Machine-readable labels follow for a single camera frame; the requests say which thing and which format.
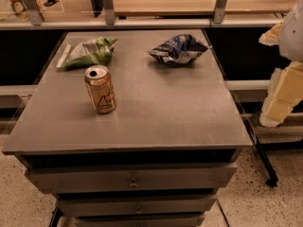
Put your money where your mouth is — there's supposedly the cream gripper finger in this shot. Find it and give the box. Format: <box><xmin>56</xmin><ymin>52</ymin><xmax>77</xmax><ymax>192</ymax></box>
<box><xmin>258</xmin><ymin>22</ymin><xmax>283</xmax><ymax>46</ymax></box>
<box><xmin>258</xmin><ymin>61</ymin><xmax>303</xmax><ymax>128</ymax></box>

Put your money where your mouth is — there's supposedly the blue chip bag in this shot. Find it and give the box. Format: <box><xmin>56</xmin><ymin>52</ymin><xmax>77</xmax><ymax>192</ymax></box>
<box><xmin>148</xmin><ymin>34</ymin><xmax>209</xmax><ymax>64</ymax></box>

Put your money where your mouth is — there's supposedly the green chip bag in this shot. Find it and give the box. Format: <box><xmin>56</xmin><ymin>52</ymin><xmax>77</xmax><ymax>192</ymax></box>
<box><xmin>57</xmin><ymin>37</ymin><xmax>118</xmax><ymax>69</ymax></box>

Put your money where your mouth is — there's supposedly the black metal table leg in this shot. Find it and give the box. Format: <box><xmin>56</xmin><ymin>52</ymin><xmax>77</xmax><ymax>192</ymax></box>
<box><xmin>243</xmin><ymin>119</ymin><xmax>278</xmax><ymax>187</ymax></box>

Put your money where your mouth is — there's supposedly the top cabinet drawer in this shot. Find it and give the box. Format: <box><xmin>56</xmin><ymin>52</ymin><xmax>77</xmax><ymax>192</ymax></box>
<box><xmin>27</xmin><ymin>163</ymin><xmax>237</xmax><ymax>194</ymax></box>

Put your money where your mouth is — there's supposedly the cabinet drawer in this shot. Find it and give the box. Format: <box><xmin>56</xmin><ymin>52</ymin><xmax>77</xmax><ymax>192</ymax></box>
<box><xmin>27</xmin><ymin>163</ymin><xmax>237</xmax><ymax>194</ymax></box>
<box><xmin>75</xmin><ymin>213</ymin><xmax>205</xmax><ymax>227</ymax></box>
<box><xmin>58</xmin><ymin>194</ymin><xmax>216</xmax><ymax>217</ymax></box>

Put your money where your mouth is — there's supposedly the grey drawer cabinet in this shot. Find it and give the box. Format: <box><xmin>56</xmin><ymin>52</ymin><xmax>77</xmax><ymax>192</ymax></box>
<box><xmin>1</xmin><ymin>28</ymin><xmax>254</xmax><ymax>227</ymax></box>

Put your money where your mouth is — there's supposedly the gold soda can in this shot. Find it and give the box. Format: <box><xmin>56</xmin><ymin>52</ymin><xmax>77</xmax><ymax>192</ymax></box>
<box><xmin>84</xmin><ymin>65</ymin><xmax>116</xmax><ymax>114</ymax></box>

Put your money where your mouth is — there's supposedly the middle cabinet drawer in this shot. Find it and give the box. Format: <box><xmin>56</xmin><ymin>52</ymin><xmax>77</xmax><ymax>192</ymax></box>
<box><xmin>58</xmin><ymin>194</ymin><xmax>216</xmax><ymax>217</ymax></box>

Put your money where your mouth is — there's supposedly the bottom cabinet drawer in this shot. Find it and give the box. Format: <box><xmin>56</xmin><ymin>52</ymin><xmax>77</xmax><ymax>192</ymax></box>
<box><xmin>75</xmin><ymin>213</ymin><xmax>205</xmax><ymax>227</ymax></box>

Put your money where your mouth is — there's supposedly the small black object on shelf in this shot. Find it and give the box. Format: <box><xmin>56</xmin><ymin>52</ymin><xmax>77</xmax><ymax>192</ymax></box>
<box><xmin>44</xmin><ymin>0</ymin><xmax>58</xmax><ymax>7</ymax></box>

